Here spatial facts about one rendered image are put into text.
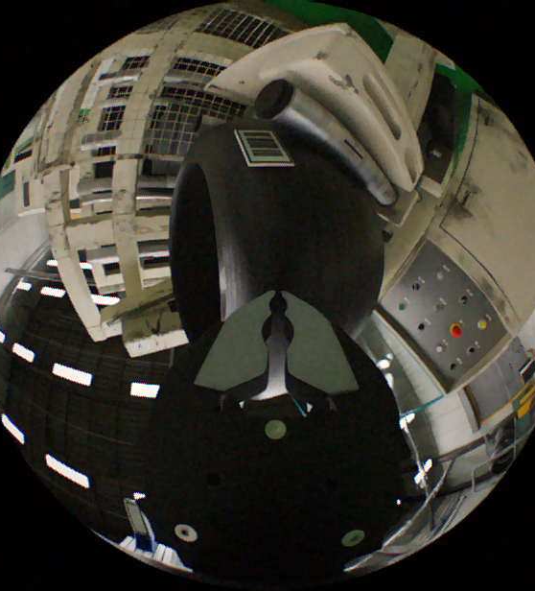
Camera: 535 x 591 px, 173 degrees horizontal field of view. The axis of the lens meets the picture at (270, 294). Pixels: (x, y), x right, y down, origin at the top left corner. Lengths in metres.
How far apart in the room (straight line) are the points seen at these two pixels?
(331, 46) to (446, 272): 0.71
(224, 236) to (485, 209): 0.76
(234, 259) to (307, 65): 0.18
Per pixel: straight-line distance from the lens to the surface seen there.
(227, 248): 0.16
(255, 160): 0.15
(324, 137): 0.20
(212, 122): 0.43
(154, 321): 0.86
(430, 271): 0.76
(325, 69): 0.18
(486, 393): 9.59
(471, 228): 0.74
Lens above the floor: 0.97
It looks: 37 degrees up
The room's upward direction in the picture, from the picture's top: 155 degrees counter-clockwise
